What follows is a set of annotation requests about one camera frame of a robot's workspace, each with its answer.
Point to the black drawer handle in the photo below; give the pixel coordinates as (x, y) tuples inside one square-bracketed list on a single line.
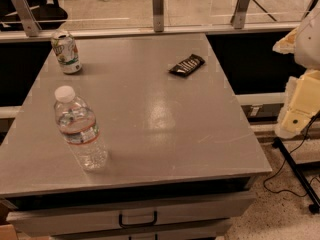
[(127, 222)]

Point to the black office chair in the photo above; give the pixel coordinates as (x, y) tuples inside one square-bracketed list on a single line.
[(48, 13)]

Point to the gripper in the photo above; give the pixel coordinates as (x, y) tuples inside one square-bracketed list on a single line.
[(309, 44)]

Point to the grey cabinet drawer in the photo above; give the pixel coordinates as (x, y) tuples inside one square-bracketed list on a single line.
[(92, 218)]

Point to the green white soda can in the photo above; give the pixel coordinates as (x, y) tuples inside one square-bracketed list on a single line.
[(65, 49)]

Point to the left metal bracket post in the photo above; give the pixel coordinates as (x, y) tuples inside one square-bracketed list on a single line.
[(28, 21)]

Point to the right metal bracket post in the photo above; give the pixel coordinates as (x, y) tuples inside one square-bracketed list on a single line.
[(239, 16)]

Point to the metal bracket post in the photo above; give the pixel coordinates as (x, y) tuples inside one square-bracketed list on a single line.
[(28, 21), (158, 15), (239, 16)]

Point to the cardboard box corner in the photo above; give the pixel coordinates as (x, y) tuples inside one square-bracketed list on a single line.
[(7, 232)]

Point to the clear plastic water bottle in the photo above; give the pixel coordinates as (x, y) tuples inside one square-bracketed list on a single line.
[(77, 125)]

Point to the middle metal bracket post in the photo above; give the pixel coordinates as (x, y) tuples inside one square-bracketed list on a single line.
[(158, 15)]

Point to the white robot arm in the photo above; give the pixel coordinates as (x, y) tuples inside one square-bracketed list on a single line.
[(303, 42)]

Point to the black stand leg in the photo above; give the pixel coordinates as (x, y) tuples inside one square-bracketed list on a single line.
[(314, 207)]

